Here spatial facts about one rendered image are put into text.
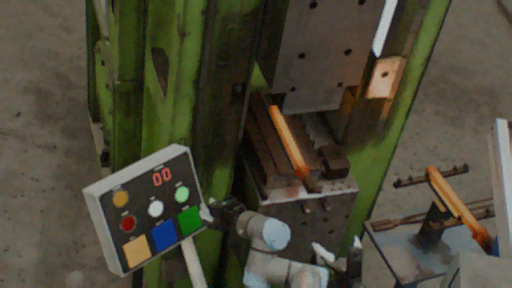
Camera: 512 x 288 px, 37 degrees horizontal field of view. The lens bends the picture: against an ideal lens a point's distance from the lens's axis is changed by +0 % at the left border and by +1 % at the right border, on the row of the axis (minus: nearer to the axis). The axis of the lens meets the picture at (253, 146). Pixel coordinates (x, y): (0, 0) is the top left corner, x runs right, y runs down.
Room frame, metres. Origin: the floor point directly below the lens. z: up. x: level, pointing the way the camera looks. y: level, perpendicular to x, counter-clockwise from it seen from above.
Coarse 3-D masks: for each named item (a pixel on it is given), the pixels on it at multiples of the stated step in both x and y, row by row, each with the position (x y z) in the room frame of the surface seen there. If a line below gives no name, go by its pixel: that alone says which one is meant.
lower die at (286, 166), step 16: (256, 96) 2.18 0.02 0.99; (256, 112) 2.09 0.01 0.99; (256, 128) 2.02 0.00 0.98; (272, 128) 2.02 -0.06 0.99; (288, 128) 2.03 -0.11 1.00; (256, 144) 1.94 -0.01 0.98; (272, 144) 1.94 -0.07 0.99; (304, 144) 1.97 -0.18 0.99; (256, 160) 1.89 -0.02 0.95; (272, 160) 1.87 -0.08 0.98; (288, 160) 1.88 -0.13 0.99; (304, 160) 1.88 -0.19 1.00; (272, 176) 1.79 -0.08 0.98; (288, 176) 1.82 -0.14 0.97
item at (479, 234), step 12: (432, 168) 1.99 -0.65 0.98; (432, 180) 1.95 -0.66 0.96; (444, 180) 1.94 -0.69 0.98; (444, 192) 1.89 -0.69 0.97; (456, 204) 1.83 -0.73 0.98; (468, 216) 1.79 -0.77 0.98; (468, 228) 1.75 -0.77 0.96; (480, 228) 1.74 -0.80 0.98; (480, 240) 1.71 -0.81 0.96; (492, 240) 1.69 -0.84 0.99
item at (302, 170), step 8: (272, 112) 2.10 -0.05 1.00; (280, 120) 2.06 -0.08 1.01; (280, 128) 2.01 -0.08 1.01; (288, 136) 1.98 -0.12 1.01; (288, 144) 1.94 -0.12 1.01; (296, 152) 1.91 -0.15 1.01; (296, 160) 1.87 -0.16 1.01; (296, 168) 1.83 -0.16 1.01; (304, 168) 1.83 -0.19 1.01; (304, 176) 1.79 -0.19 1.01; (304, 184) 1.78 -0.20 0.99; (312, 184) 1.76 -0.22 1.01; (312, 192) 1.75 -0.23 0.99
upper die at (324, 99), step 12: (276, 96) 1.84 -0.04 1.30; (288, 96) 1.79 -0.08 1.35; (300, 96) 1.81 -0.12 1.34; (312, 96) 1.83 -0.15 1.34; (324, 96) 1.84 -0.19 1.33; (336, 96) 1.86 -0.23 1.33; (288, 108) 1.79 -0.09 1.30; (300, 108) 1.81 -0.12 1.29; (312, 108) 1.83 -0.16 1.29; (324, 108) 1.85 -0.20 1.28; (336, 108) 1.87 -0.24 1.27
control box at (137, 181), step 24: (144, 168) 1.52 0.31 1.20; (168, 168) 1.56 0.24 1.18; (192, 168) 1.61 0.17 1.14; (96, 192) 1.39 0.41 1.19; (144, 192) 1.47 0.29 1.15; (168, 192) 1.52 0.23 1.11; (192, 192) 1.57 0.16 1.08; (96, 216) 1.37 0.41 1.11; (120, 216) 1.39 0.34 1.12; (144, 216) 1.43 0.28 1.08; (168, 216) 1.48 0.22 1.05; (120, 240) 1.35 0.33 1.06; (120, 264) 1.31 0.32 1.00
